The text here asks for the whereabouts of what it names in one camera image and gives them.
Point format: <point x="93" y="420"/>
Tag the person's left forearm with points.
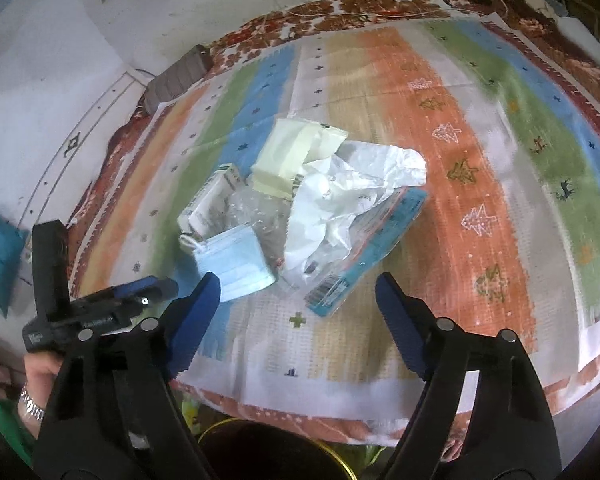
<point x="31" y="429"/>

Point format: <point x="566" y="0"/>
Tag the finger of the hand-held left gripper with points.
<point x="142" y="290"/>

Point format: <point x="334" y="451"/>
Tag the pale yellow paper packet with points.
<point x="285" y="155"/>

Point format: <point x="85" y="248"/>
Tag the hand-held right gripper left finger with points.
<point x="194" y="325"/>

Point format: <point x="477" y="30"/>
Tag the striped woven mat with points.
<point x="380" y="110"/>

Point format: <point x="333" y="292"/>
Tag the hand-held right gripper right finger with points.
<point x="399" y="325"/>

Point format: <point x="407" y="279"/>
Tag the blue face mask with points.
<point x="230" y="265"/>

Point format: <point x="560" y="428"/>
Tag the white plastic bag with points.
<point x="320" y="210"/>

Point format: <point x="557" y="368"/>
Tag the person's left hand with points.
<point x="40" y="372"/>

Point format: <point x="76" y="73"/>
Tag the white wrapper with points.
<point x="207" y="200"/>

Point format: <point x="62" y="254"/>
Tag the blue-edged plastic packet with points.
<point x="380" y="230"/>

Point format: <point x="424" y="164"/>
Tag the green garment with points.
<point x="5" y="435"/>

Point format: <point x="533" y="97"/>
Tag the teal cloth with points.
<point x="0" y="255"/>

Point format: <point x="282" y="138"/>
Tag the silver wristwatch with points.
<point x="31" y="405"/>

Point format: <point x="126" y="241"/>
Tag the brown bin with gold rim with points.
<point x="260" y="452"/>

